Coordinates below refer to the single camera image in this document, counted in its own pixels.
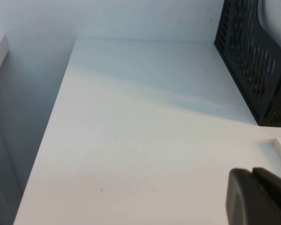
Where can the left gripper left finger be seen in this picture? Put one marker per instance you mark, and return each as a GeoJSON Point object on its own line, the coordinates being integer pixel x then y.
{"type": "Point", "coordinates": [243, 201]}

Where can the black plastic file rack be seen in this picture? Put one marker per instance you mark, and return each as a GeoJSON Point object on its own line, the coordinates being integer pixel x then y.
{"type": "Point", "coordinates": [236, 58]}

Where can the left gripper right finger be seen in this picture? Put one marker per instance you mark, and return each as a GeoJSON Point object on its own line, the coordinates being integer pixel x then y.
{"type": "Point", "coordinates": [276, 194]}

